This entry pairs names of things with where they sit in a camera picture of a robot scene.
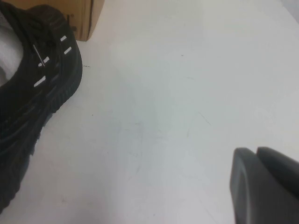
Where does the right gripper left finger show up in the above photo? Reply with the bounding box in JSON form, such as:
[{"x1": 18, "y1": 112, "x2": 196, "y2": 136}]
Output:
[{"x1": 229, "y1": 147, "x2": 270, "y2": 224}]

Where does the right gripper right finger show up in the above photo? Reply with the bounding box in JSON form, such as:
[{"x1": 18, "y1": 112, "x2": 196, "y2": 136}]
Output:
[{"x1": 256, "y1": 146, "x2": 299, "y2": 224}]

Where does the black sneaker with white dashes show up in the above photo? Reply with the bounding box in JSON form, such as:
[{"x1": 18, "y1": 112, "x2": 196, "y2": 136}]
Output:
[{"x1": 0, "y1": 4, "x2": 84, "y2": 210}]

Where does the brown cardboard shoe box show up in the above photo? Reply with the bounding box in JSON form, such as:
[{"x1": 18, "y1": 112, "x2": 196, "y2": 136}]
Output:
[{"x1": 41, "y1": 0, "x2": 108, "y2": 42}]

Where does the white paper shoe stuffing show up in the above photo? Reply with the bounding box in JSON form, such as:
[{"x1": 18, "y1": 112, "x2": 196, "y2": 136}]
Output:
[{"x1": 0, "y1": 10, "x2": 25, "y2": 86}]

